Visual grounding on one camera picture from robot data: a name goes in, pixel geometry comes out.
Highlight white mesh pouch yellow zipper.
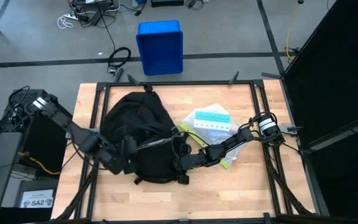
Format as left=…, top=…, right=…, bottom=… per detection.
left=178, top=103, right=242, bottom=169

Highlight black backpack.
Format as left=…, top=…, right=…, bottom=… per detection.
left=99, top=84, right=190, bottom=186

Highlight teal white pill organizer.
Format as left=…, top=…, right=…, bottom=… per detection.
left=193, top=111, right=231, bottom=131

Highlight black computer tower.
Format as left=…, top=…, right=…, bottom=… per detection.
left=3, top=89, right=74, bottom=175

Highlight black case under label sheet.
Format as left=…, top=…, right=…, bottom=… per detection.
left=14, top=179, right=58, bottom=224

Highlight white SA2 label sheet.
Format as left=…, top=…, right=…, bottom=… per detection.
left=19, top=189, right=55, bottom=208

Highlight blue plastic bin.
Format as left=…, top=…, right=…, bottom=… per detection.
left=135, top=20, right=185, bottom=77

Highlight black equipment box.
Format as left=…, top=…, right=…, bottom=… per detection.
left=150, top=0, right=185, bottom=7

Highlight black partition curtain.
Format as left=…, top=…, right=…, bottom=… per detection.
left=283, top=0, right=358, bottom=224

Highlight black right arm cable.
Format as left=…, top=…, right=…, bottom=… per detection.
left=242, top=111, right=287, bottom=146

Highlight yellow cable by computer tower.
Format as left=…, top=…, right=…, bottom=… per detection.
left=17, top=151, right=61, bottom=175

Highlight black aluminium table frame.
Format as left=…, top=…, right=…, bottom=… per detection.
left=51, top=68, right=323, bottom=224

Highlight coiled black floor cable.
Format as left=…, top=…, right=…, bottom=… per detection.
left=106, top=46, right=132, bottom=75

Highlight black cable bundle on tower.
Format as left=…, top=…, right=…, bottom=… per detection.
left=0, top=85, right=31, bottom=134

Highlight tangled black floor cables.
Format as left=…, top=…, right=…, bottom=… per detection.
left=68, top=0, right=121, bottom=28

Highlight white coiled floor cable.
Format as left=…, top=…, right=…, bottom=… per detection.
left=57, top=14, right=75, bottom=30

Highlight long yellow floor cable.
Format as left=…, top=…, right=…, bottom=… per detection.
left=285, top=2, right=301, bottom=62

